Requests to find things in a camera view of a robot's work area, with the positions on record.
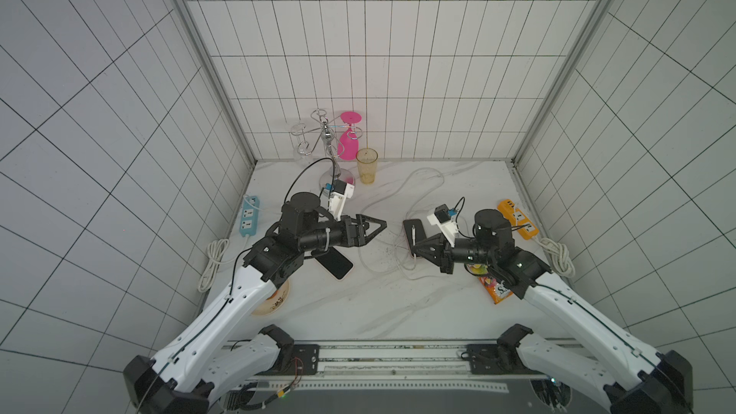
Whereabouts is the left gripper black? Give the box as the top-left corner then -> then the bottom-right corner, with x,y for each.
300,214 -> 386,250

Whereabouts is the black phone pink case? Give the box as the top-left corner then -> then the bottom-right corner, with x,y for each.
312,247 -> 354,281

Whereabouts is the white charging cable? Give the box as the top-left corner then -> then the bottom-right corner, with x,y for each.
353,168 -> 461,283

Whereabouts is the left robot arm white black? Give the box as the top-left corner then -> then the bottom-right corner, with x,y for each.
124,192 -> 387,413

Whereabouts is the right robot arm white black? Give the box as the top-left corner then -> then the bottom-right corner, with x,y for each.
404,205 -> 694,413

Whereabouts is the amber plastic cup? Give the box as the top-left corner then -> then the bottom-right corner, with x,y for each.
356,148 -> 379,185

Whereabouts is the pink wine glass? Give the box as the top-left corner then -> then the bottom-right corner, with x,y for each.
338,111 -> 362,161

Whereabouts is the candy snack bag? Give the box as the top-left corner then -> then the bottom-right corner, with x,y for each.
466,264 -> 513,305

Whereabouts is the silver glass holder stand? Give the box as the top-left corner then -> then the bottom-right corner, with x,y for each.
310,108 -> 356,188

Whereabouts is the clear wine glass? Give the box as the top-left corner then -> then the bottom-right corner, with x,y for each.
289,123 -> 315,168

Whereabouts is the orange power strip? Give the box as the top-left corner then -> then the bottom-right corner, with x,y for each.
498,199 -> 540,241

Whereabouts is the blue power strip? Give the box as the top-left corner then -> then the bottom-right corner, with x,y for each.
239,195 -> 260,238

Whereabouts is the beige plate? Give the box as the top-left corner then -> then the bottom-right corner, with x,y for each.
252,280 -> 291,316

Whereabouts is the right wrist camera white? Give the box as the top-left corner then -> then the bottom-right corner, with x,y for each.
427,204 -> 459,246

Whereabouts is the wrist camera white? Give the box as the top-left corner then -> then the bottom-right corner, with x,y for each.
427,204 -> 459,246
325,179 -> 355,220

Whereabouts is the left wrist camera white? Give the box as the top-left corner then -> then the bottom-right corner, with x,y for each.
325,179 -> 355,220

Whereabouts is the metal base rail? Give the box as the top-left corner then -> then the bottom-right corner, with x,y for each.
229,339 -> 547,397

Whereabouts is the orange strip coiled white cord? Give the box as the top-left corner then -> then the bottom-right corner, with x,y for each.
537,237 -> 576,280

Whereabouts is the blue strip coiled white cord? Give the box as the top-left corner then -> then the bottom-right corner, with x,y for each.
197,238 -> 231,294

